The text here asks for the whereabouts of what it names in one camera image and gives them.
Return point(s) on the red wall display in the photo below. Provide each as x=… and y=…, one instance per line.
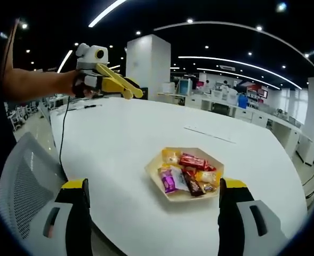
x=256, y=92

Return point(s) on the small black tool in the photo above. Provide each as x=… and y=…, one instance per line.
x=91, y=106

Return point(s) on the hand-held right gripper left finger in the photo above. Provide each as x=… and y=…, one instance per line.
x=76, y=218

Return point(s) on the light blue screen panel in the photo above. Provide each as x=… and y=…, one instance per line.
x=185, y=86

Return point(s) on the purple food packet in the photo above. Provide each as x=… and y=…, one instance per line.
x=167, y=181

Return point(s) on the yellow white pastry food packet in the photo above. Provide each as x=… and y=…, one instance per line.
x=208, y=176

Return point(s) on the grey mesh office chair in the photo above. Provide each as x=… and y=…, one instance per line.
x=23, y=186

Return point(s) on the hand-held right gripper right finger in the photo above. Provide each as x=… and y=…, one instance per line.
x=231, y=218

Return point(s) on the white cabinet row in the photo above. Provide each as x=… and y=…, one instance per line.
x=255, y=118

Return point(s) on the small gold food candy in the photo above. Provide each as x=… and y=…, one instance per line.
x=210, y=187

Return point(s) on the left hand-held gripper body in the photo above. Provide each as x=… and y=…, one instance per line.
x=90, y=58

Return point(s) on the small red food packet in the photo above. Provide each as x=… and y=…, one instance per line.
x=210, y=167

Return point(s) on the row of white office chairs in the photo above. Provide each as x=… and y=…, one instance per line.
x=18, y=117

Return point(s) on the straight ceiling light bar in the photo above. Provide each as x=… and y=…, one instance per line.
x=106, y=14

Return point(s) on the yellow round pastry food packet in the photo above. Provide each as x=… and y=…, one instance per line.
x=170, y=157

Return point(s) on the white box appliance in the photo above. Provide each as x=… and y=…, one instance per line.
x=168, y=88

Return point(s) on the cream hexagonal container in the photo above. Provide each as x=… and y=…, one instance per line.
x=211, y=159

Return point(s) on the person's left hand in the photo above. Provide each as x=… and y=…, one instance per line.
x=83, y=89

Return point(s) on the pale yellow food tongs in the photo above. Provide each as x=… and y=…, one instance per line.
x=114, y=75

